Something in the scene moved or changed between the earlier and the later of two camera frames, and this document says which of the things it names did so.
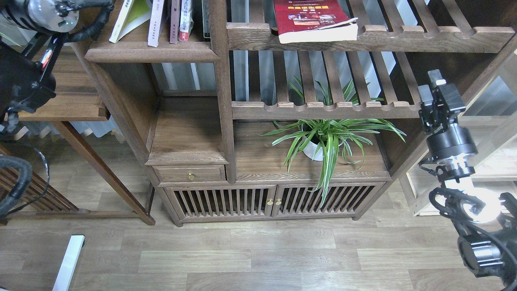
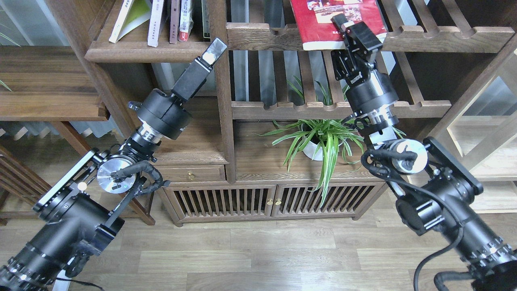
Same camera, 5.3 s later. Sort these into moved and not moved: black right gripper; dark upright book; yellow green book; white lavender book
Moved: black right gripper
Not moved: dark upright book; yellow green book; white lavender book
